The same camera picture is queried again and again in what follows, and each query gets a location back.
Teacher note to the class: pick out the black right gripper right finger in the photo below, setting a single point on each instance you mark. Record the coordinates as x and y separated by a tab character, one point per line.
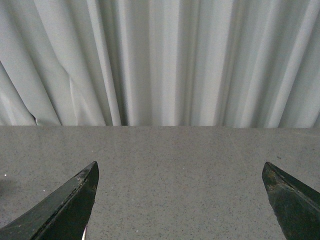
295	204

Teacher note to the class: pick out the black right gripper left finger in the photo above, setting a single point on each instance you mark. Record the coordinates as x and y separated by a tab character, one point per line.
62	215

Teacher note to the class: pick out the pink speckled chopstick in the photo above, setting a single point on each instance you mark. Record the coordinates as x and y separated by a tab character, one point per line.
84	233

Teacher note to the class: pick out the white pleated curtain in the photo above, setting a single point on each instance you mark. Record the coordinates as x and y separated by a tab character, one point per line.
232	63

